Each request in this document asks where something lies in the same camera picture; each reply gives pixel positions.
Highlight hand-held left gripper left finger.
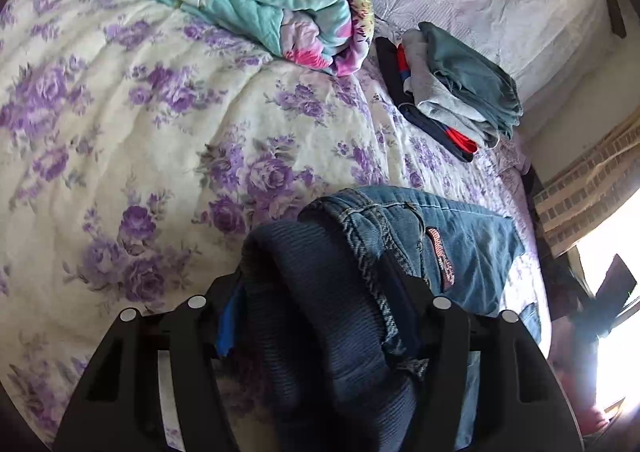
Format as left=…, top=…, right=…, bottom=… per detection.
left=52, top=273, right=247, bottom=452

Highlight beige checked curtain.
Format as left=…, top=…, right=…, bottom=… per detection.
left=532, top=119, right=640, bottom=256

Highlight folded teal pants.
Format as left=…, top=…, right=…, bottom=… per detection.
left=417, top=22, right=524, bottom=143

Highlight purple floral bed quilt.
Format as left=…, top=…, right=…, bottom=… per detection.
left=0, top=0, right=553, bottom=452

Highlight purple floral pillow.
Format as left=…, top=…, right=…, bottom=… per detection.
left=495, top=137, right=534, bottom=175

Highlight folded red garment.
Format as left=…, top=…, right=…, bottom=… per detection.
left=396, top=46, right=479, bottom=155

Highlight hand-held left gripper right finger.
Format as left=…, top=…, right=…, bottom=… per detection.
left=390, top=262, right=586, bottom=452

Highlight bright window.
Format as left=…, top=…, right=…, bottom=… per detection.
left=575, top=202, right=640, bottom=415

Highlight folded black garment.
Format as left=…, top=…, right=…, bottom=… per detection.
left=375, top=36, right=475, bottom=164

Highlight blue denim pants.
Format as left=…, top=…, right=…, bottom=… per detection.
left=240, top=184, right=544, bottom=452

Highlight folded grey garment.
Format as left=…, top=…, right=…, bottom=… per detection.
left=402, top=29, right=501, bottom=149

